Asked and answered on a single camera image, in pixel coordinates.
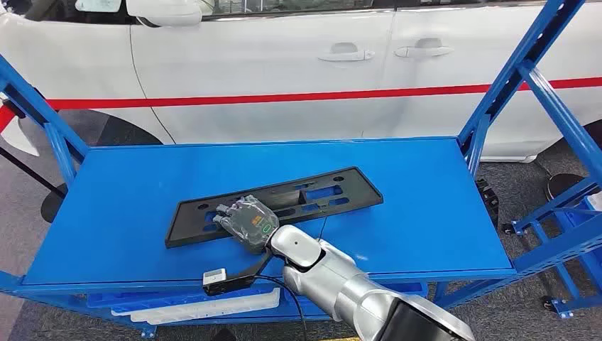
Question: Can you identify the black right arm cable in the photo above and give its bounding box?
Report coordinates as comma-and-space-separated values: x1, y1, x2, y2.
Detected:
253, 275, 309, 341

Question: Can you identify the white car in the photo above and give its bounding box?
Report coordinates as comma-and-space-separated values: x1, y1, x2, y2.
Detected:
0, 0, 602, 163

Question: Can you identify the black plastic plate bracket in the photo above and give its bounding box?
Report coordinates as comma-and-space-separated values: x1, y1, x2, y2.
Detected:
164, 166, 384, 249

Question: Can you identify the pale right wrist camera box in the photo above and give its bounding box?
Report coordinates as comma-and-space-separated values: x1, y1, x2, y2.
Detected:
202, 268, 228, 287

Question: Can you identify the blue metal shelf rack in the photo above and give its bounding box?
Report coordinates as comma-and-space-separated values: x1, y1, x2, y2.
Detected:
0, 0, 602, 340

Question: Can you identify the red barrier belt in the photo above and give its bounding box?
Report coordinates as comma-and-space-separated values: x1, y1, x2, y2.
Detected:
44, 76, 602, 112
0, 104, 16, 134

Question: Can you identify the black stanchion with round base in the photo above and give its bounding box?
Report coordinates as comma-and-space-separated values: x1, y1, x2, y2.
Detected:
0, 146, 72, 224

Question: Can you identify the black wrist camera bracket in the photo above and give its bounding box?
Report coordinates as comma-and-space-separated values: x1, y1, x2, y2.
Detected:
204, 247, 275, 298

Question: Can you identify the round black stanchion base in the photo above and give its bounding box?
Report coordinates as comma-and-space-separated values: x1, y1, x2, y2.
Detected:
547, 173, 587, 202

